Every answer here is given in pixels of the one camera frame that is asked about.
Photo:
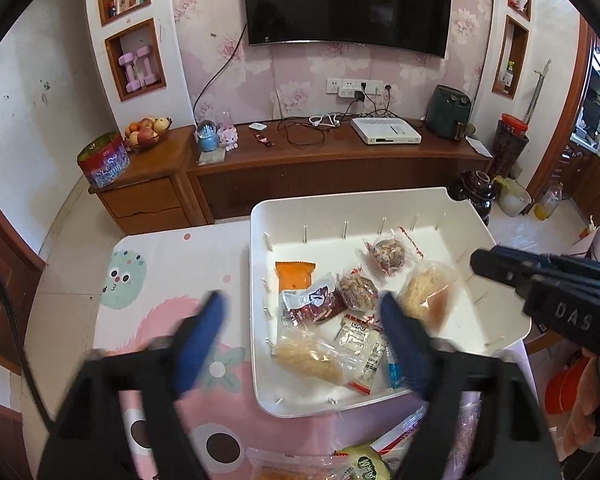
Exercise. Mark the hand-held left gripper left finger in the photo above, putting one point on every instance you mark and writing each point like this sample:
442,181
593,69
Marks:
200,345

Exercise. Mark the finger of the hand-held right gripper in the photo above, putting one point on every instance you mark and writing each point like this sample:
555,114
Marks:
580,267
495,264

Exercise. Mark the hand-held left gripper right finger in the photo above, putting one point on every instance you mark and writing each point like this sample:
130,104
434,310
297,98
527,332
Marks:
405,345

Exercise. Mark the blue snack packet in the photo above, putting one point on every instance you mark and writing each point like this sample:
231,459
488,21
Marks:
394,372

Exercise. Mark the white red label packet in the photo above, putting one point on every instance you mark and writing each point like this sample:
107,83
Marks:
360,340

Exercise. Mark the yellow crisp cake packet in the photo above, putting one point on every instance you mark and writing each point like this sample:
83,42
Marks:
425,285

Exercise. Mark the clear nut mix packet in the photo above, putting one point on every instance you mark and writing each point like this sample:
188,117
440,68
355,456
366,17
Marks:
357,290

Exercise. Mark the clear red trim packet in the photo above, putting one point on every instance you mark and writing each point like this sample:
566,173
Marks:
389,252

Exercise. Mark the dark red brown packet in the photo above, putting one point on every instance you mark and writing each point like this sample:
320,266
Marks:
320,302

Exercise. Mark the pale rice puff packet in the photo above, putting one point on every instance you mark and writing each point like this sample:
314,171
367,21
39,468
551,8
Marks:
310,360

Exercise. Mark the orange white snack packet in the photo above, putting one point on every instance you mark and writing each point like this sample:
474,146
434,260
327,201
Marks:
295,276

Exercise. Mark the white plastic bin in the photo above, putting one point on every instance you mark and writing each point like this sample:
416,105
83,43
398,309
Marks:
330,250

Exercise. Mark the pink cartoon tablecloth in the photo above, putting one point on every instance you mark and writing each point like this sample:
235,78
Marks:
145,310

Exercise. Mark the white bucket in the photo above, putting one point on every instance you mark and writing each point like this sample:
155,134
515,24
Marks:
515,201

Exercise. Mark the brown ceramic jar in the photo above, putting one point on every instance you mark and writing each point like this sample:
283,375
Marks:
472,197

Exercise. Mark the yellow oil bottle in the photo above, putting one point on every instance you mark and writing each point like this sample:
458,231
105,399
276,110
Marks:
547,205

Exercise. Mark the red plastic stool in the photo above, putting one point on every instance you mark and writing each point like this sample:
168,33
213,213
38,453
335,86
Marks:
555,390

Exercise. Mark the wooden glass cabinet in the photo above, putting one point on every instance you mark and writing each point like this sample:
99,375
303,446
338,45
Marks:
587,175

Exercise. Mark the white orange print packet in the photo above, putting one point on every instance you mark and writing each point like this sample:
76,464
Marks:
395,440

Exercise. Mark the orange cloth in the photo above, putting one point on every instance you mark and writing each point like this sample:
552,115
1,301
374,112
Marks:
582,410

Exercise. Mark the clear white candy packet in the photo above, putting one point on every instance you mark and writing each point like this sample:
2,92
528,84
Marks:
467,430

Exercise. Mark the red lid jar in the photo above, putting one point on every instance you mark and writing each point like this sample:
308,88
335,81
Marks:
511,145

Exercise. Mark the green snack packet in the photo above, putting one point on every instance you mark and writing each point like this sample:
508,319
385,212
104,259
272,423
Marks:
367,465

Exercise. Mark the small wooden drawer cabinet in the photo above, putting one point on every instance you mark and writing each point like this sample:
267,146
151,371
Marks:
145,200

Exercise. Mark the yellow pastry tray packet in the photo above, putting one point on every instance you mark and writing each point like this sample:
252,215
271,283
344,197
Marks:
290,472

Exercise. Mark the dark green air fryer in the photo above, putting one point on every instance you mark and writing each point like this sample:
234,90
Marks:
447,112

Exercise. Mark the white set-top box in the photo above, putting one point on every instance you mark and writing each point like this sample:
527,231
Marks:
386,131

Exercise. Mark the metal stick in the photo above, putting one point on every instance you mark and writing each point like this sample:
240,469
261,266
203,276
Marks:
537,95

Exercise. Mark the green bottle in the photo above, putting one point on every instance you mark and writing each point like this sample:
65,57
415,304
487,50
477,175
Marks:
509,75

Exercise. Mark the long wooden television cabinet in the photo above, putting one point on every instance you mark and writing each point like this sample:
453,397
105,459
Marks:
330,170

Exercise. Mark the blue snow globe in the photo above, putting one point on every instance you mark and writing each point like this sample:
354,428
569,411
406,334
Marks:
206,137

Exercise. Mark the red round tin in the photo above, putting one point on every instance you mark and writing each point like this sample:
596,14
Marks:
104,160

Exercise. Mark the pink bunny toy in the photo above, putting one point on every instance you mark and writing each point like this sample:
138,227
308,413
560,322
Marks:
228,135

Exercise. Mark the fruit basket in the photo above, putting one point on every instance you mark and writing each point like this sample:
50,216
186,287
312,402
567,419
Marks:
147,135

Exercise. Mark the small white device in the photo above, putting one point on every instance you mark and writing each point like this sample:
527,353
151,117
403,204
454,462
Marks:
257,127

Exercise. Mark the brown wooden door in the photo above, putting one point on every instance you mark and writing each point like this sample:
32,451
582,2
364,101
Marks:
0,240

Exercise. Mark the white cup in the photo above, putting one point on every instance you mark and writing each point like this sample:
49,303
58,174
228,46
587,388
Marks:
522,4

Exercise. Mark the pink dumbbell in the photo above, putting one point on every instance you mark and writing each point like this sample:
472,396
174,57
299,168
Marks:
146,65
129,69

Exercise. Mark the black flat television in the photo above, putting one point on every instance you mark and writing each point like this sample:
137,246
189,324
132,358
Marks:
345,2

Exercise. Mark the white wall socket row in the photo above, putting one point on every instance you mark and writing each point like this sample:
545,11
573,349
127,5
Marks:
350,86

